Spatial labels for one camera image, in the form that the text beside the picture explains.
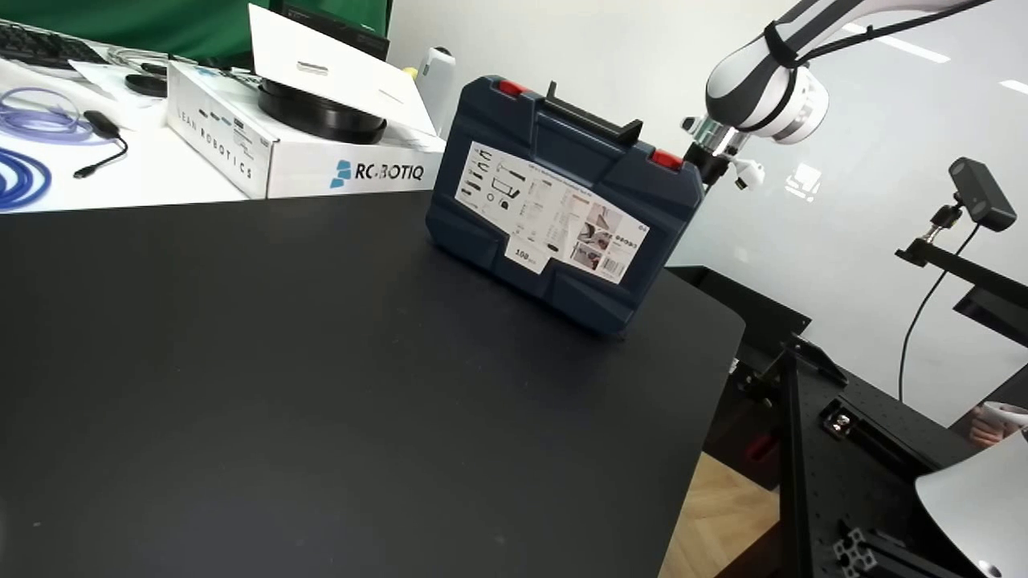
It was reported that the black flat screen device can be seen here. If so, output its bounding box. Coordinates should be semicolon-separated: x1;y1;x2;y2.
278;0;396;61

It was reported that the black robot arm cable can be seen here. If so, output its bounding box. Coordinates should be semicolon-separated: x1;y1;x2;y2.
762;0;993;74

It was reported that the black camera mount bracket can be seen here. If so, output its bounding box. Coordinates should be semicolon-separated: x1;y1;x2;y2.
897;235;1028;346

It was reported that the white curved sheet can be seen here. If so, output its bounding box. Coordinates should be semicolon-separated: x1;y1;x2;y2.
911;430;1028;578

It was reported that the black round device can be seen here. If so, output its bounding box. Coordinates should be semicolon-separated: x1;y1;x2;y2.
255;78;392;149

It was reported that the green cloth backdrop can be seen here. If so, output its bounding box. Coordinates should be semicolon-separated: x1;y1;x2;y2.
0;0;396;67

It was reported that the black camera on stand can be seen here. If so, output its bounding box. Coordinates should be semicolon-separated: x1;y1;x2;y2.
944;155;1020;235

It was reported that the black perforated metal frame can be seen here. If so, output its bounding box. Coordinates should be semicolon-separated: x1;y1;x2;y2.
669;263;1028;578

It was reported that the blue plastic tool case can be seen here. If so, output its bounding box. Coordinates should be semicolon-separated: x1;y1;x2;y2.
425;70;709;344

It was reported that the black camera cable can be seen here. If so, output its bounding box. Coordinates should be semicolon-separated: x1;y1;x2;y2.
897;205;982;409

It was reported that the white side table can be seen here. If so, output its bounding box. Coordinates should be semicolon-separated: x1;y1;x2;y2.
0;43;452;218

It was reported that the black computer mouse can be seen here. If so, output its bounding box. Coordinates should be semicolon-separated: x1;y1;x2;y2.
122;67;173;101

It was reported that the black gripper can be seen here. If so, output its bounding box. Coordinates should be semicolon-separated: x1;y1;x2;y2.
697;145;743;197

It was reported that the black keyboard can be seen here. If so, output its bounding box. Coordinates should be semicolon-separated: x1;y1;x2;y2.
0;19;110;74

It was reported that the white Robotiq cardboard box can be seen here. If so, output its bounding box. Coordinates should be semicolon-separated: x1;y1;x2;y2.
159;57;451;204

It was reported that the black adapter with cable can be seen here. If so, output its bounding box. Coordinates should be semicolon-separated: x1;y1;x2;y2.
71;107;134;185

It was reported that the white paper sheet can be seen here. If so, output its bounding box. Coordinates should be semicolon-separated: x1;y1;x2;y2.
244;0;440;140

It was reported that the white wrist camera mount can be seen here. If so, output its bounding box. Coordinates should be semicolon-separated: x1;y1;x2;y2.
733;157;771;197

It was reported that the dark blue coiled cable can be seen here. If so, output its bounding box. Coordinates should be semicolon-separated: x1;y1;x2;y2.
0;145;53;211

